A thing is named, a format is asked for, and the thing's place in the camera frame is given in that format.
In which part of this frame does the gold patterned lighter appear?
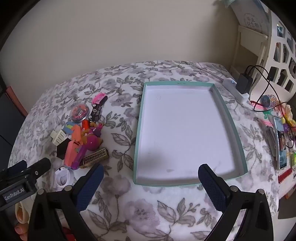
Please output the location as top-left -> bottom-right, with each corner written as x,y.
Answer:
79,148 -> 109,169

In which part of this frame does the black toy car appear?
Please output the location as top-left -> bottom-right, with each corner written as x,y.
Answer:
89,103 -> 103,123

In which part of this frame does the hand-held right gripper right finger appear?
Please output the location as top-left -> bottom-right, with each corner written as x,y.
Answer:
198,163 -> 277,241

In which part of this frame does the pink and purple pen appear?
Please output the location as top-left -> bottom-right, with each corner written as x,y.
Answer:
71,148 -> 88,171

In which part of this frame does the white smartwatch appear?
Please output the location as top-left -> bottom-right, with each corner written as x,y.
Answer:
55,166 -> 75,189

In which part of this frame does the blue and orange toy gun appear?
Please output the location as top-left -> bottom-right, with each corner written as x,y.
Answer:
63,122 -> 82,142

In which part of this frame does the white wooden shelf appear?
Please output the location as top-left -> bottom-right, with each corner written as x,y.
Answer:
231,24 -> 269,77

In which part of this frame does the smartphone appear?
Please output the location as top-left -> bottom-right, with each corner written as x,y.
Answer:
273,115 -> 288,171

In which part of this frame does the dark cabinet with red edge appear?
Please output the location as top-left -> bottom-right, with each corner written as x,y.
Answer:
0,85 -> 28,164

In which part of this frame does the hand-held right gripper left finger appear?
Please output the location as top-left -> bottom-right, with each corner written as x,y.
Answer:
28,163 -> 104,241

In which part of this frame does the pink smart band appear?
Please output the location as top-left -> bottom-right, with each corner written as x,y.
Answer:
92,92 -> 108,105

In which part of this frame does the white power strip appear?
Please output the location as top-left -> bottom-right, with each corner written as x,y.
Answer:
223,78 -> 250,104

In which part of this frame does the pile of colourful trinkets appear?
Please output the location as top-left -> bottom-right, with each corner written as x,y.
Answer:
252,100 -> 296,200

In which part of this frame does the small pink and blue toy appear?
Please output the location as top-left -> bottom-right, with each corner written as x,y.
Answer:
64,140 -> 84,168

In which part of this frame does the round clear-lid tin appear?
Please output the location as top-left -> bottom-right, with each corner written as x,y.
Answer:
70,103 -> 90,123

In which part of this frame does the tape roll with blue picture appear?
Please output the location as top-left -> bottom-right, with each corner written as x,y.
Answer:
260,94 -> 279,108

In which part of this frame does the teal cardboard box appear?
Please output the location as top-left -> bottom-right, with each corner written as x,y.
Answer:
133,81 -> 248,188

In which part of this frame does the black charger with cable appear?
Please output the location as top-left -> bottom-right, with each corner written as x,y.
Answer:
245,65 -> 290,112

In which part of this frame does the black hexagonal box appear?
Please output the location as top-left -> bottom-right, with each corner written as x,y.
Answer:
56,138 -> 71,160

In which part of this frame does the cream ribbed plastic piece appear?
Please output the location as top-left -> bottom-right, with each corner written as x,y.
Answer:
50,129 -> 68,146

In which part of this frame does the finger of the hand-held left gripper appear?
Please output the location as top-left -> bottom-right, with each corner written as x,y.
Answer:
26,158 -> 51,178
8,160 -> 28,176

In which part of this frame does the brown and pink dog toy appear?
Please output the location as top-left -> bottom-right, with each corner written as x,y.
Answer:
84,122 -> 105,153

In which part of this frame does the round white sign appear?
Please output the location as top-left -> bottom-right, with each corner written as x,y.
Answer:
229,0 -> 271,36

